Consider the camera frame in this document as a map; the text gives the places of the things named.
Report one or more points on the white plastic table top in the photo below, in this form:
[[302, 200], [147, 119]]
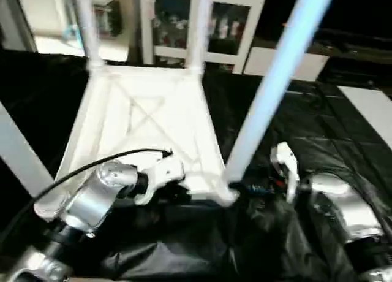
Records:
[[147, 116]]

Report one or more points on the white plastic table leg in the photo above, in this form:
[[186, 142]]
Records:
[[21, 153], [89, 24], [199, 27], [275, 80]]

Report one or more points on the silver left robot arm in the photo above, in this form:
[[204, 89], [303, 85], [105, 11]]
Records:
[[92, 196]]

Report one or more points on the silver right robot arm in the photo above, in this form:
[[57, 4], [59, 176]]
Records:
[[343, 208]]

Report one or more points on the black work mat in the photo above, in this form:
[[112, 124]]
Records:
[[318, 129]]

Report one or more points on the white drawer unit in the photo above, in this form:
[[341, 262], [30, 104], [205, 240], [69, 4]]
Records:
[[312, 62]]

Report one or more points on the white glass-door cabinet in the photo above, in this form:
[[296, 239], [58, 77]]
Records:
[[177, 24]]

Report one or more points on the blue grey floor appliance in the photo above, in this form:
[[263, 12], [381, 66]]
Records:
[[101, 21]]

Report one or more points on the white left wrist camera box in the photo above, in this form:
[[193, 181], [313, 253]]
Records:
[[164, 171]]

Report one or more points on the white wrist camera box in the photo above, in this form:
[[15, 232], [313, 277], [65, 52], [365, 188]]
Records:
[[285, 165], [164, 171]]

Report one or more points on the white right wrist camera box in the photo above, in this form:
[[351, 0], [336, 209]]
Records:
[[285, 165]]

